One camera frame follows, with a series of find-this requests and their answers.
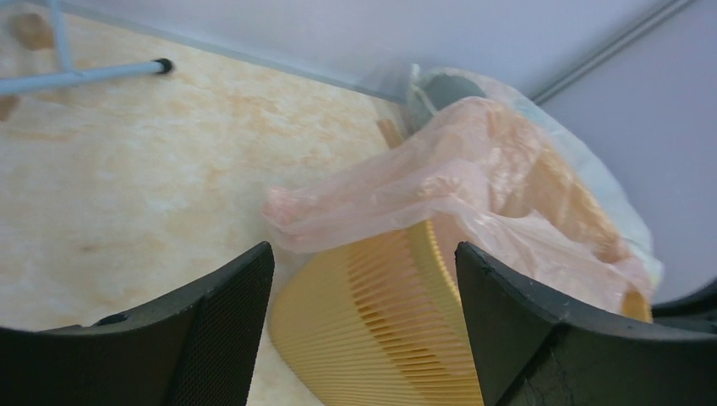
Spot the small wooden block back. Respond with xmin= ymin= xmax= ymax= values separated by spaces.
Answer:
xmin=376 ymin=118 xmax=404 ymax=149

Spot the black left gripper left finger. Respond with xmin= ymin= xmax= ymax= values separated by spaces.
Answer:
xmin=1 ymin=242 xmax=275 ymax=405

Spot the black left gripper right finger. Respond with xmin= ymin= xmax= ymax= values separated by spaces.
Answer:
xmin=455 ymin=242 xmax=716 ymax=405

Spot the yellow plastic trash bin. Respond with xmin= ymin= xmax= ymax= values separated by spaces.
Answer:
xmin=268 ymin=145 xmax=654 ymax=406

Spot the pink plastic trash bag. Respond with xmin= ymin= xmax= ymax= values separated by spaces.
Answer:
xmin=263 ymin=96 xmax=654 ymax=320

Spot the light blue tripod stand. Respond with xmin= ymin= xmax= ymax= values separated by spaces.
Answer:
xmin=1 ymin=1 xmax=174 ymax=96

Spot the large yellow translucent bag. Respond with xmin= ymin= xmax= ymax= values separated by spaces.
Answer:
xmin=405 ymin=63 xmax=664 ymax=290

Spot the wooden block near tripod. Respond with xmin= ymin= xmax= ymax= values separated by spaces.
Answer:
xmin=8 ymin=13 xmax=55 ymax=51

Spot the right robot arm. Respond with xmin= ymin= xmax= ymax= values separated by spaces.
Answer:
xmin=652 ymin=279 xmax=716 ymax=334

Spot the grey corner frame post right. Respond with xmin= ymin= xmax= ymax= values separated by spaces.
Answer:
xmin=528 ymin=0 xmax=695 ymax=104

